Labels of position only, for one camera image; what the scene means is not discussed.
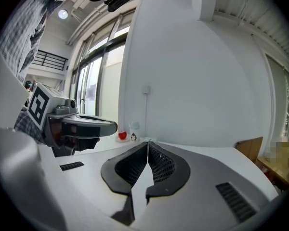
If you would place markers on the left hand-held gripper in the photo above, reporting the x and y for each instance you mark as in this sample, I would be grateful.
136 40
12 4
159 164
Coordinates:
47 109

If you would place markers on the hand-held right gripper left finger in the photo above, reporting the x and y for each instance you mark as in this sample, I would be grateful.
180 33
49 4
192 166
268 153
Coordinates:
125 163

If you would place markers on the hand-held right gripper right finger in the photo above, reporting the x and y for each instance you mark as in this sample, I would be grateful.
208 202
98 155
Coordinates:
167 167

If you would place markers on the white penguin print cup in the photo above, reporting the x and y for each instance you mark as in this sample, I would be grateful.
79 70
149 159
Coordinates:
135 132

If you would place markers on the white saucer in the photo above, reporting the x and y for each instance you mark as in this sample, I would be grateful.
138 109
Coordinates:
121 140

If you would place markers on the red apple ornament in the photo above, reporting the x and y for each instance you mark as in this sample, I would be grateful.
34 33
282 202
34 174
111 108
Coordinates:
122 135

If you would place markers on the large dark-framed window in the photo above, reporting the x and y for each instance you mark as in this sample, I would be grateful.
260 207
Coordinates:
96 76

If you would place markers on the black balcony railing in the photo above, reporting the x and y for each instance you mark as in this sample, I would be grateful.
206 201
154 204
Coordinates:
50 60

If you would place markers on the brown cardboard box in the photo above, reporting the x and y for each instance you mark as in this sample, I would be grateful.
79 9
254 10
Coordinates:
250 149

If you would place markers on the wooden side table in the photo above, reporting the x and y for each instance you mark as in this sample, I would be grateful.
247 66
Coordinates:
277 170

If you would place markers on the plaid shirt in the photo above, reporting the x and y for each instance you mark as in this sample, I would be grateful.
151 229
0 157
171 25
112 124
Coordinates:
21 37

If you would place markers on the round ceiling lamp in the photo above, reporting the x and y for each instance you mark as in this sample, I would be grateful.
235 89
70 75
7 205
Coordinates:
63 14

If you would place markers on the window with grey blind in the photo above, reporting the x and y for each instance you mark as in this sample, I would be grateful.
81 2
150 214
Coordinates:
281 97

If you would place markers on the white wall socket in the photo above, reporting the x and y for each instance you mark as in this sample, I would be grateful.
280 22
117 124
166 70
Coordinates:
146 89

